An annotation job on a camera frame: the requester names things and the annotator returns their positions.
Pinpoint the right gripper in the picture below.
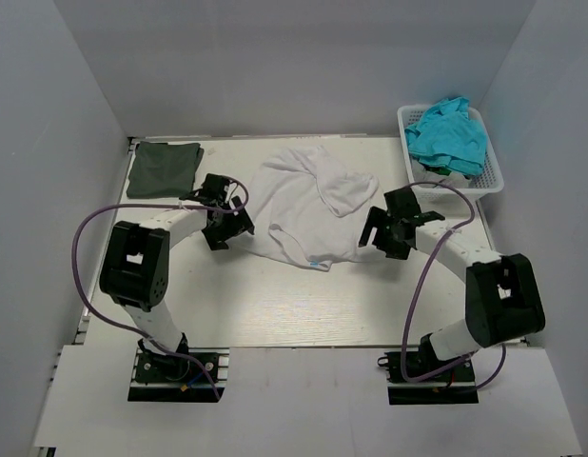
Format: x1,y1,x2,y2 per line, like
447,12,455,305
360,207,412,261

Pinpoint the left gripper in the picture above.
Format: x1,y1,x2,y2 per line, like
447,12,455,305
204,196,254,250

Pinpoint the white t-shirt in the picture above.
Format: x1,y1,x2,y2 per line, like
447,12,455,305
237,147,382,271

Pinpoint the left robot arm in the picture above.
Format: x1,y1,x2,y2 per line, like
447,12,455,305
99,174,254,380

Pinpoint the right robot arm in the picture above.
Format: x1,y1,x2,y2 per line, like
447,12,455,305
359,186,546,380

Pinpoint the green garment in basket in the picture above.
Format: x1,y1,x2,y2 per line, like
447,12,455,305
423,165,451,175

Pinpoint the grey garment in basket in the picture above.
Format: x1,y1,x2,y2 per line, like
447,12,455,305
411,161,471,189

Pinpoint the folded dark green t-shirt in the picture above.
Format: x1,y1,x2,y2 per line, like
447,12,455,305
126,142,205,199

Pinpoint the turquoise t-shirt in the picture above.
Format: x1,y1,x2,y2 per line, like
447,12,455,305
404,96,488,177

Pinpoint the white plastic basket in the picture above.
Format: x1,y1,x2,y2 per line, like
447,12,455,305
397,104,504,203

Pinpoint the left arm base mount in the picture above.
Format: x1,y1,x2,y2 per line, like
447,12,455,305
127,339,230,404

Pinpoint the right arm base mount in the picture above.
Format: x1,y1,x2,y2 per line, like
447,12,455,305
377,335,479,406

